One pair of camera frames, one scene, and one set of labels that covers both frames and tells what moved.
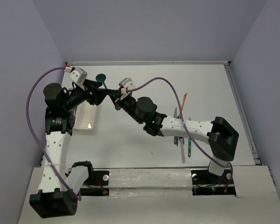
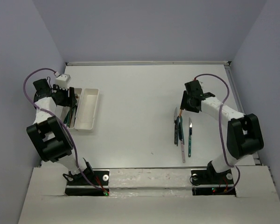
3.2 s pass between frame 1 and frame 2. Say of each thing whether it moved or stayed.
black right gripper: moved
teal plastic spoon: moved
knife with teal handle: stayed
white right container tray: stayed
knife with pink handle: stayed
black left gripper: moved
